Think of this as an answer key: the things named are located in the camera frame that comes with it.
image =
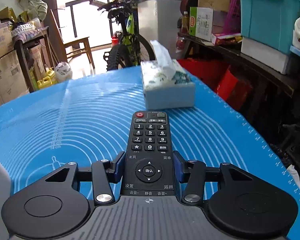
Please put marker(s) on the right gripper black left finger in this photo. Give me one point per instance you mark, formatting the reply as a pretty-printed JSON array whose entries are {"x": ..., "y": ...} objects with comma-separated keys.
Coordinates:
[{"x": 62, "y": 201}]

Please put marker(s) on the teal plastic storage crate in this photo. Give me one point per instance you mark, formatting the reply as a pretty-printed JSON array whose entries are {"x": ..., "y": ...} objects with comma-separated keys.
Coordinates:
[{"x": 270, "y": 22}]

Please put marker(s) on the white patterned tissue box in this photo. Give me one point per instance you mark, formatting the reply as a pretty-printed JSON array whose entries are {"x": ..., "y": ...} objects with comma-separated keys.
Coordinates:
[{"x": 165, "y": 82}]

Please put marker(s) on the large stacked cardboard boxes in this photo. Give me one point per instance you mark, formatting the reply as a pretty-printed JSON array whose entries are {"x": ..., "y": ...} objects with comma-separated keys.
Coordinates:
[{"x": 12, "y": 81}]

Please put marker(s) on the black TV remote control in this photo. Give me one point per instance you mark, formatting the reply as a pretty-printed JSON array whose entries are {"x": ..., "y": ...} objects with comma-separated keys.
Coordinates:
[{"x": 149, "y": 166}]

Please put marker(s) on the green black bicycle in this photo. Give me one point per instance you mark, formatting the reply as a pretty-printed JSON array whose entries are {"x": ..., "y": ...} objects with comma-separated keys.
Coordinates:
[{"x": 130, "y": 48}]

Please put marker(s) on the red plastic bucket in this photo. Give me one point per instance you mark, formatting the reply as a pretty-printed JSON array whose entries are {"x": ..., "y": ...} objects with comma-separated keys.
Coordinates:
[{"x": 114, "y": 41}]

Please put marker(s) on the green white carton box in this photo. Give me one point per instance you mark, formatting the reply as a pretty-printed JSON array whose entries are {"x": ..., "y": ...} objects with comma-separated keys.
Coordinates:
[{"x": 201, "y": 22}]

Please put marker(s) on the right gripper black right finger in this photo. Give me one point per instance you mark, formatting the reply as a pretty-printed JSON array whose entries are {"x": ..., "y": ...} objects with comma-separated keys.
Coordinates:
[{"x": 234, "y": 201}]

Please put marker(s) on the white chest freezer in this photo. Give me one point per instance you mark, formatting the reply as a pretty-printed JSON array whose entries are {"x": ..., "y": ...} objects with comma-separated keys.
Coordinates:
[{"x": 158, "y": 21}]

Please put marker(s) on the yellow oil jug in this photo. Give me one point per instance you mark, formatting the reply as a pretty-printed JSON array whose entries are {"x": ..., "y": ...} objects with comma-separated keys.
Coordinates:
[{"x": 49, "y": 80}]

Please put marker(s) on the white plastic bag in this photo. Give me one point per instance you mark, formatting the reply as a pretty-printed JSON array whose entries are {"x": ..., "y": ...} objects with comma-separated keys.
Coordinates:
[{"x": 63, "y": 72}]

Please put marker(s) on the wooden chair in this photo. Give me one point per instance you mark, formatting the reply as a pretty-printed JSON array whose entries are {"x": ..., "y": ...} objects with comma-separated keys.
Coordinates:
[{"x": 74, "y": 42}]

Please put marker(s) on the blue silicone table mat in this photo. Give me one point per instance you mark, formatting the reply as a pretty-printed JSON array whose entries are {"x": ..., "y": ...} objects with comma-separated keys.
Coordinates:
[{"x": 88, "y": 119}]

